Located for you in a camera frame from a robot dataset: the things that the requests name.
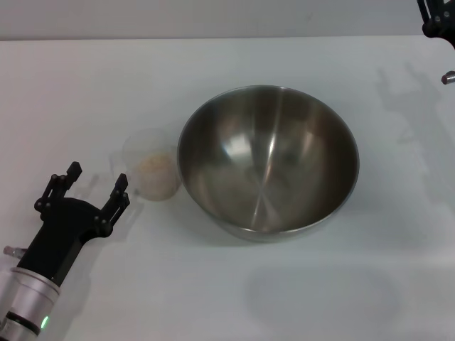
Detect stainless steel mixing bowl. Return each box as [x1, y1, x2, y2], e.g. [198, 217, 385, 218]
[176, 84, 360, 243]

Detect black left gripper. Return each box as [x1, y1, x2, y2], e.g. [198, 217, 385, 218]
[16, 161, 132, 285]

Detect left gripper cable with plug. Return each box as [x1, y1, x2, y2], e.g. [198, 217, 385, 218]
[2, 245, 26, 259]

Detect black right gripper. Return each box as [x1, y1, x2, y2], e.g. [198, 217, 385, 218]
[416, 0, 455, 40]

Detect clear plastic measuring cup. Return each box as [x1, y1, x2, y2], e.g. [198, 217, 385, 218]
[109, 126, 181, 202]

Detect rice grains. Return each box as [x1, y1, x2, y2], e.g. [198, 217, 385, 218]
[136, 153, 178, 200]

